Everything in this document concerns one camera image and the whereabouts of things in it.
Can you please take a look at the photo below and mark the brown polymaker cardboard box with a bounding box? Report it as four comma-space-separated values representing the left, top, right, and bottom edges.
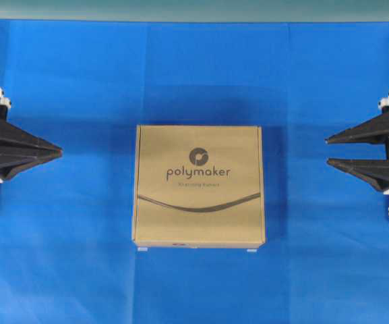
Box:
131, 125, 266, 250

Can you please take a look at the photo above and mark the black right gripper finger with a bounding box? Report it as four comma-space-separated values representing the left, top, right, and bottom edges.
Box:
327, 159, 389, 194
325, 110, 389, 144

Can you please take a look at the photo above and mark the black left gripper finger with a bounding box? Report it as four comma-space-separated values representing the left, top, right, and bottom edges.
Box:
0, 119, 62, 153
0, 150, 62, 183

